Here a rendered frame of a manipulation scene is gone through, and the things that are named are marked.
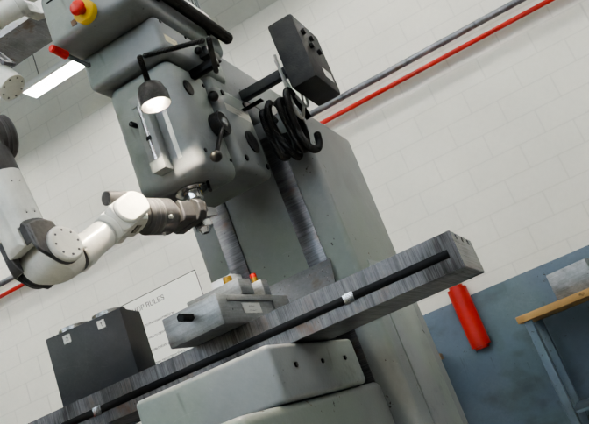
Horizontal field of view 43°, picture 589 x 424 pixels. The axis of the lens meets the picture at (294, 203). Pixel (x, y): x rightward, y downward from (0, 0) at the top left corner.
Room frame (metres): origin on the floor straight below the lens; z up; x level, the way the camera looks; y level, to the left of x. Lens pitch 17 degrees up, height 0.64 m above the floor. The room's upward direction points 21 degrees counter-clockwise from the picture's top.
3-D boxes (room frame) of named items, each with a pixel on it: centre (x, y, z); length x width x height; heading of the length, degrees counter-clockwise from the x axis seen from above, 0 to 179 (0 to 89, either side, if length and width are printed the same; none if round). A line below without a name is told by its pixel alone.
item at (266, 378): (1.78, 0.23, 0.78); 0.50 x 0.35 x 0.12; 161
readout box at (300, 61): (1.95, -0.18, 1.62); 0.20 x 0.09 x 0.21; 161
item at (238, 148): (1.96, 0.17, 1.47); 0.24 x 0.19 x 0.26; 71
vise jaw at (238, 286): (1.72, 0.24, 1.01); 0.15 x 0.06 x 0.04; 69
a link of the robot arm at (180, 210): (1.70, 0.29, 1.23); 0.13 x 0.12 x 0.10; 53
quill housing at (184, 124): (1.78, 0.23, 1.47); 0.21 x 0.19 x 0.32; 71
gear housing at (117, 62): (1.82, 0.22, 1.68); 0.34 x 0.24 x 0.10; 161
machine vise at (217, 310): (1.75, 0.23, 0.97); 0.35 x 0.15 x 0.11; 159
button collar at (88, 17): (1.56, 0.31, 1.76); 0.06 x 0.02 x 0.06; 71
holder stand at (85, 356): (1.91, 0.61, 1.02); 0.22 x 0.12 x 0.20; 82
